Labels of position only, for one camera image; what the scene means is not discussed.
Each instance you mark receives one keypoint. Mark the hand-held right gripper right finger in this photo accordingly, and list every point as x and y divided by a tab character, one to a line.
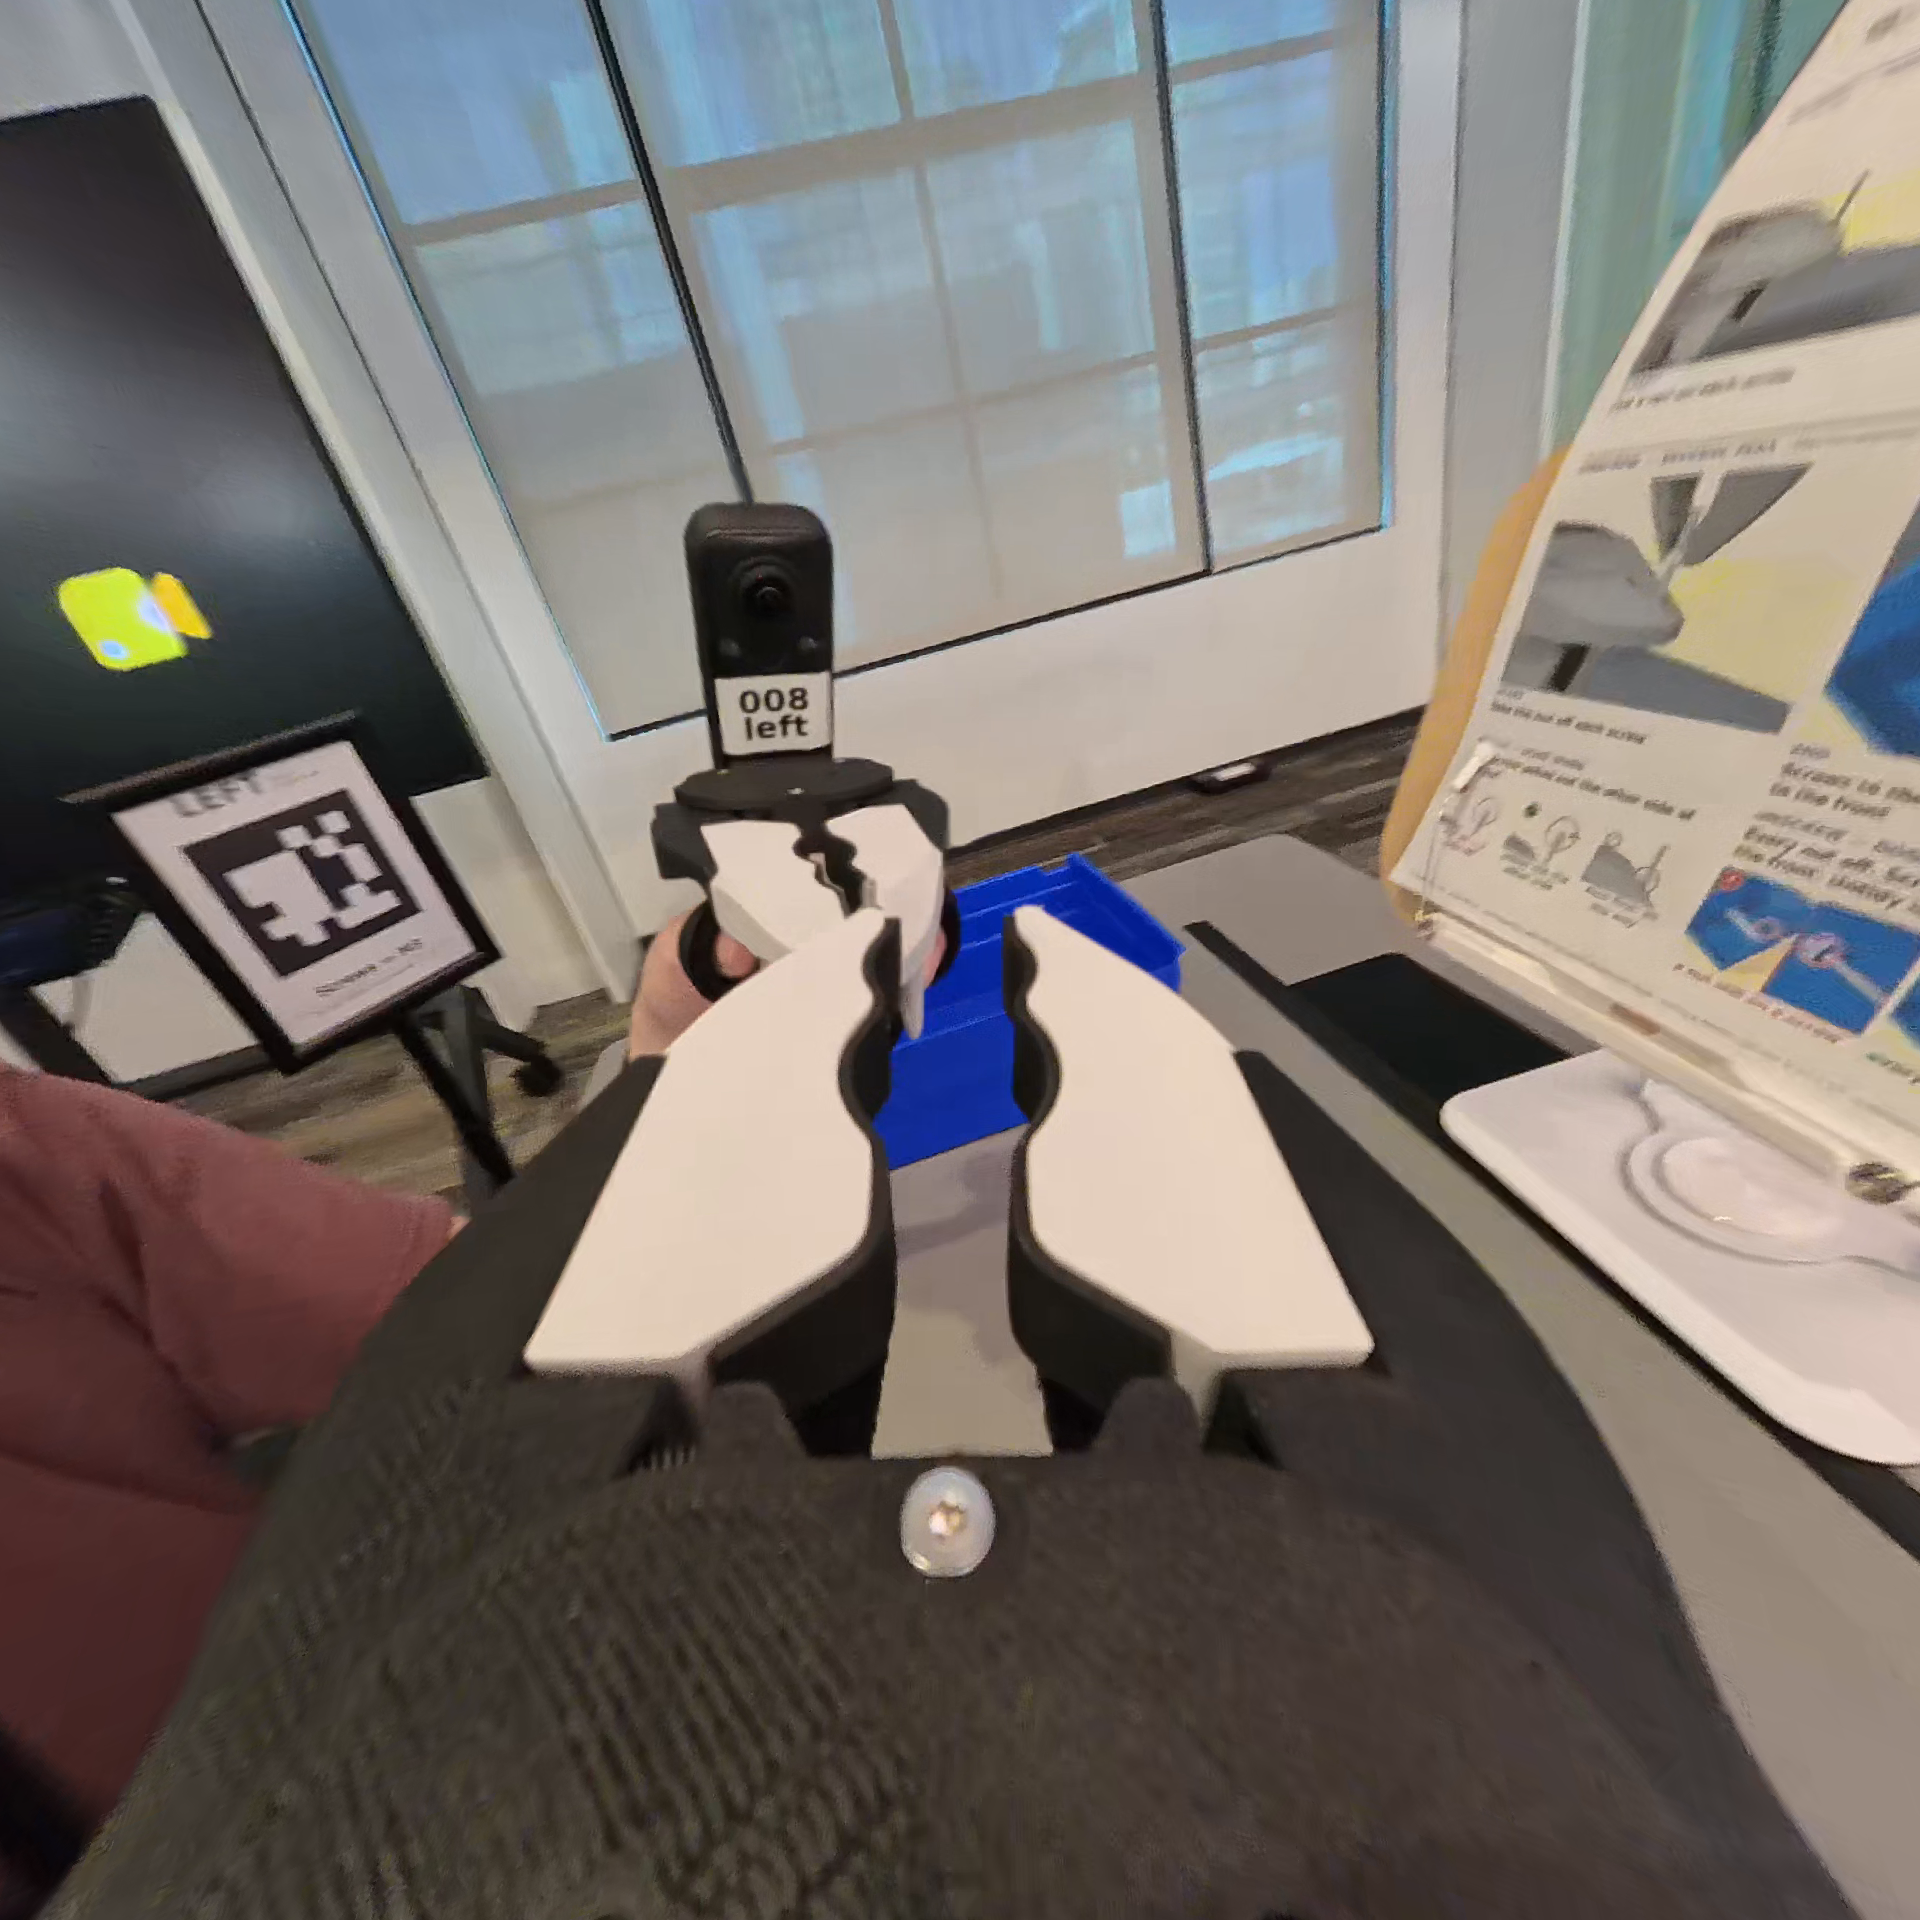
1184	1185

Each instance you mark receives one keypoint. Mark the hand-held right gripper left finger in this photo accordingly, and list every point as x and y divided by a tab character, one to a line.
720	1185

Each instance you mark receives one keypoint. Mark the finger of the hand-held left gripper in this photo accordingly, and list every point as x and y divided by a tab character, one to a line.
908	868
773	885

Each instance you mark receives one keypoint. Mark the blue plastic bin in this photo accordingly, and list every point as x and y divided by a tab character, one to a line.
1080	915

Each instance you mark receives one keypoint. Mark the person's left hand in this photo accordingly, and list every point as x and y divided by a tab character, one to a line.
661	1004

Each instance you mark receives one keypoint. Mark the large window with blinds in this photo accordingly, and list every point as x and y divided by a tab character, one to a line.
902	300

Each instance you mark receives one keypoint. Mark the black floor device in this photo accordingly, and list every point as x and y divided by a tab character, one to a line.
1231	776

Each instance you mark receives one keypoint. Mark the white board stand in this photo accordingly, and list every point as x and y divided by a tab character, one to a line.
1576	1185

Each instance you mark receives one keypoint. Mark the black framed marker sign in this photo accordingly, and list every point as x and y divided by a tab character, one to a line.
317	885

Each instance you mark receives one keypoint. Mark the black display stand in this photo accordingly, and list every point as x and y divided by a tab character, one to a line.
60	937

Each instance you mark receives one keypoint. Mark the wooden instruction board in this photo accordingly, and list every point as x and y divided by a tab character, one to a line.
1725	600

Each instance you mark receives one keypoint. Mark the large black wall display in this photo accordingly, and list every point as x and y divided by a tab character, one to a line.
181	375

